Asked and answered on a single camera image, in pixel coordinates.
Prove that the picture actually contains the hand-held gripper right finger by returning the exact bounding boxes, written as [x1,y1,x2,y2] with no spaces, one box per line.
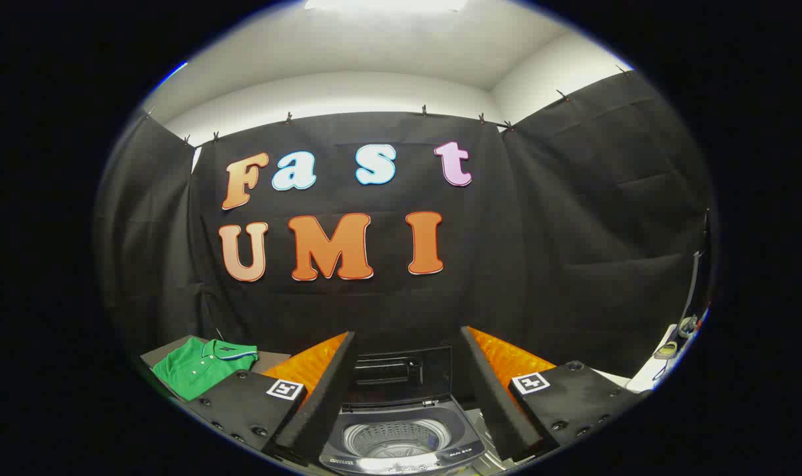
[460,325,647,463]

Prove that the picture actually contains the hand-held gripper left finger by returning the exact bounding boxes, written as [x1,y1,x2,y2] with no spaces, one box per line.
[176,331,359,467]

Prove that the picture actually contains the grey washing machine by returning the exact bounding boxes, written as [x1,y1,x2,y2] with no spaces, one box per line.
[318,395,487,475]

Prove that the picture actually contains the green polo shirt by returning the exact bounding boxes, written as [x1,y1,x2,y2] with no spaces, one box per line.
[151,336,259,402]

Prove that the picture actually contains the grey stand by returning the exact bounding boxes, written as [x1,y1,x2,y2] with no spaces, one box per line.
[140,334,293,399]

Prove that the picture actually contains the black backdrop cloth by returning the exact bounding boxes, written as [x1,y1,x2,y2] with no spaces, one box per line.
[93,66,715,397]

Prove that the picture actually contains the white table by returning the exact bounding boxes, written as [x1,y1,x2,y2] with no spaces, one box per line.
[596,324,699,395]

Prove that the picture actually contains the grey cable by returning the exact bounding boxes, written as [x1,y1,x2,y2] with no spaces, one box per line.
[678,210,711,338]

